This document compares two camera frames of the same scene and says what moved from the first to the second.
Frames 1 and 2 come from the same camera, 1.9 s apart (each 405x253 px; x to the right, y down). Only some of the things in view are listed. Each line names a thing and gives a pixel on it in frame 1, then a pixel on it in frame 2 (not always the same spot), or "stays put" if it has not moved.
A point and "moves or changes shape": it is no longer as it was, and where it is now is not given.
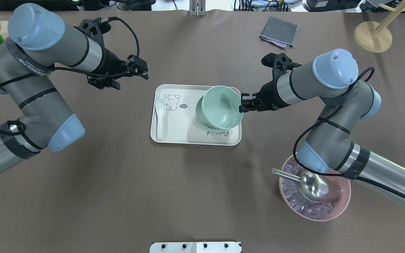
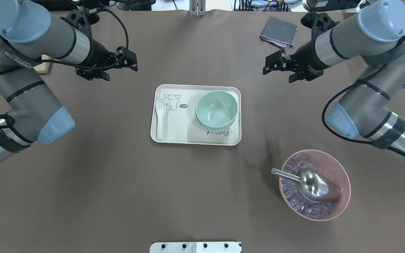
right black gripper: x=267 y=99 -> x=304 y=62
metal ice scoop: x=312 y=186 stays put
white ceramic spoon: x=160 y=106 stays put
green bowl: x=200 y=116 -> x=219 y=129
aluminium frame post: x=197 y=7 stays put
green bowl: x=220 y=106 moves or changes shape
